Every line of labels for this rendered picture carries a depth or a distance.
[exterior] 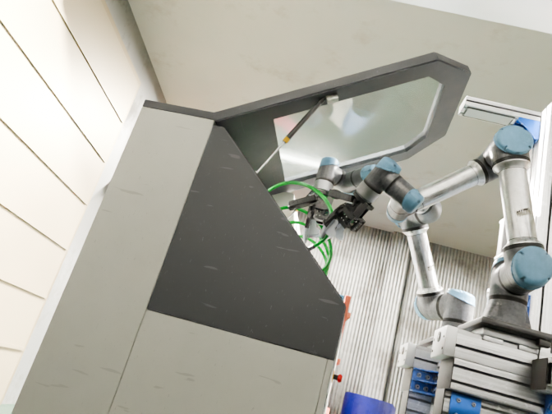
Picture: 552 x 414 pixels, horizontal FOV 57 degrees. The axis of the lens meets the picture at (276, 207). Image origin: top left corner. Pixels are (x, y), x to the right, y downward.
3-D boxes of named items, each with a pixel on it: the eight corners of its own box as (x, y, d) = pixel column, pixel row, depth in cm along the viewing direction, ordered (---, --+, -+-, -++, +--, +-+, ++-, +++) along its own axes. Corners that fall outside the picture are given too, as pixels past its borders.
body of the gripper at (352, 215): (342, 230, 170) (365, 203, 166) (329, 213, 175) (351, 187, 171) (355, 234, 175) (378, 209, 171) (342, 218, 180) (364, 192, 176)
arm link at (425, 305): (442, 324, 213) (412, 199, 216) (415, 324, 226) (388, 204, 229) (459, 317, 220) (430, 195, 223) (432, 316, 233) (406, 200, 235)
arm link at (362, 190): (359, 177, 170) (372, 183, 175) (351, 187, 171) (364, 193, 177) (371, 190, 165) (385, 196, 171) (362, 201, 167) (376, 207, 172)
